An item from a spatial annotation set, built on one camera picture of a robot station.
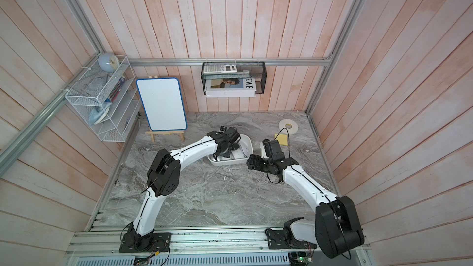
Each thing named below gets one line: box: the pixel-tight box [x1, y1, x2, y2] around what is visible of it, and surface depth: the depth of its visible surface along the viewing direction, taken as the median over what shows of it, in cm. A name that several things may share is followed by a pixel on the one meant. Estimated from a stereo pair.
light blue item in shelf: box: [88, 97, 113, 126], surface depth 81 cm
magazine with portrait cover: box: [204, 77, 257, 98], surface depth 95 cm
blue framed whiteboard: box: [136, 76, 188, 132], surface depth 94 cm
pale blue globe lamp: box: [97, 52, 121, 74], surface depth 82 cm
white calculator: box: [203, 64, 238, 75], surface depth 92 cm
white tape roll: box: [278, 118, 299, 135], surface depth 117 cm
